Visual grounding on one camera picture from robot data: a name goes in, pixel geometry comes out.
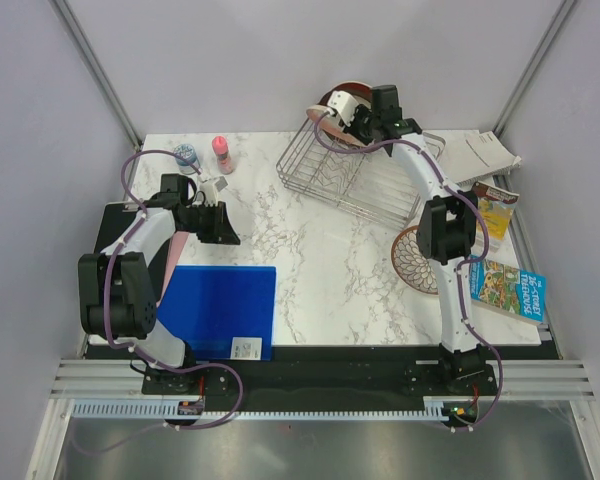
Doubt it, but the pink cream branch plate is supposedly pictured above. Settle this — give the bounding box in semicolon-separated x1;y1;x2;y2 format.
306;105;364;148

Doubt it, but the wire dish rack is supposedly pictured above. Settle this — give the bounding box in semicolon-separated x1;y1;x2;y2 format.
276;121;421;230

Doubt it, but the red teal flower plate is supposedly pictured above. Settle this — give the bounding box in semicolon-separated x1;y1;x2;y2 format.
331;81;371;101

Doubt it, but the brown rim cream plate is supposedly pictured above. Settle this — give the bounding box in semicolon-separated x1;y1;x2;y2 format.
307;82;371;132

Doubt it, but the blue lid jar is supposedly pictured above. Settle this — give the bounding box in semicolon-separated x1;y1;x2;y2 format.
173;143;200;175

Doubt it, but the yellow cover book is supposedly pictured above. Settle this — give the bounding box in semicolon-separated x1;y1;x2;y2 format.
472;182;520;252

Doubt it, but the pink spice bottle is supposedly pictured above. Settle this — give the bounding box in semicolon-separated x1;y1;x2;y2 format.
212;136;233;174

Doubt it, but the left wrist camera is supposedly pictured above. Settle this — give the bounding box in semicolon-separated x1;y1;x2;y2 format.
198;176;228;206

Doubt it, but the blue treehouse book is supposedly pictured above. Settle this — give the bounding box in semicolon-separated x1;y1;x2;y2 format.
469;259;547;325

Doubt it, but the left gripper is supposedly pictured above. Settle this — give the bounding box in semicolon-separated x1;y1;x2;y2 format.
179;201;240;246

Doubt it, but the brown rim petal plate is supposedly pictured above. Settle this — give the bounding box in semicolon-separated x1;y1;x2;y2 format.
391;226;438;295

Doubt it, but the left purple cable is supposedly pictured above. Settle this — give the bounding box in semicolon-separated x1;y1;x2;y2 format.
74;149;246;456

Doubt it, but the blue plastic folder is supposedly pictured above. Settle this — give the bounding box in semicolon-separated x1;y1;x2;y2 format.
157;265;277;361

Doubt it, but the pink paper sheet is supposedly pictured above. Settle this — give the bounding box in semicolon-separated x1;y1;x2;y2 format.
158;232;189;303

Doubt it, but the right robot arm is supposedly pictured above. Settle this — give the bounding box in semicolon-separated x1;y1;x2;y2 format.
328;85;486;394

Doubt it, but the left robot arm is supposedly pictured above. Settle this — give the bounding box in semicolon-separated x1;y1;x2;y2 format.
78;174;240;393

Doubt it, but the black clipboard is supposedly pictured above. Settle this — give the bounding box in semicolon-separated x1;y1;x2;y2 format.
93;202;139;253

